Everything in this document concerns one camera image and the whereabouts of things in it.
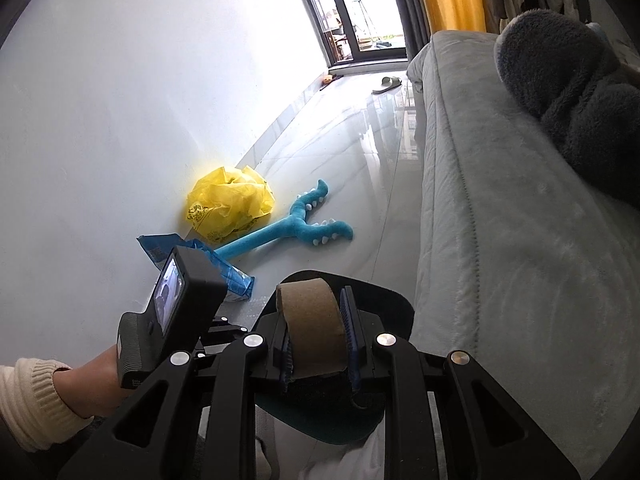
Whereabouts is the black framed glass door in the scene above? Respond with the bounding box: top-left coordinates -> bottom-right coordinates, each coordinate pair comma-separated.
290,0 -> 408,68

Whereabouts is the grey curtain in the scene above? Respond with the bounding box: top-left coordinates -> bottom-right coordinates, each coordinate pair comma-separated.
387,0 -> 433,56

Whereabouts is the dark grey fleece blanket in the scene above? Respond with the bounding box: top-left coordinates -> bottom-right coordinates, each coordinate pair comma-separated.
494,8 -> 640,191

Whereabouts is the blue plush toy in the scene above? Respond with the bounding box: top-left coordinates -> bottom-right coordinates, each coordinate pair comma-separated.
212,178 -> 354,261

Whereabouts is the person's left forearm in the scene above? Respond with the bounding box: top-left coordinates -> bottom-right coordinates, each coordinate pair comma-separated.
0,345 -> 123,453

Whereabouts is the bed with grey sheet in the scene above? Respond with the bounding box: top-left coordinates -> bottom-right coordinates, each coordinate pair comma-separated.
407,30 -> 640,480

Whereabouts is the brown cardboard tape roll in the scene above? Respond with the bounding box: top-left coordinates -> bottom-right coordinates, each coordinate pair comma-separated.
276,280 -> 349,378

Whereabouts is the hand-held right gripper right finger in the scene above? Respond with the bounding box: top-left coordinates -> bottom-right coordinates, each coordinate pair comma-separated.
340,286 -> 581,480

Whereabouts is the black trash bin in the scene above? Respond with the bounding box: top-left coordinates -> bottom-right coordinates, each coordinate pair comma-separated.
255,270 -> 416,443

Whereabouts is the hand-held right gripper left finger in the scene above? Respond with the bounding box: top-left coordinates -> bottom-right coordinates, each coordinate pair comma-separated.
57,310 -> 296,480

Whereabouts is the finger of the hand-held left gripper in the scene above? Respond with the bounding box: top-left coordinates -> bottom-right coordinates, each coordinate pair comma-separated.
200,316 -> 248,356

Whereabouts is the yellow plastic bag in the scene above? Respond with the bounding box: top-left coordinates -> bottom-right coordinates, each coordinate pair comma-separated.
181,165 -> 277,247

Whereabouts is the blue printed packet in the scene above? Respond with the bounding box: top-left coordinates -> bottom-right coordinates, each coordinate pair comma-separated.
137,233 -> 257,303

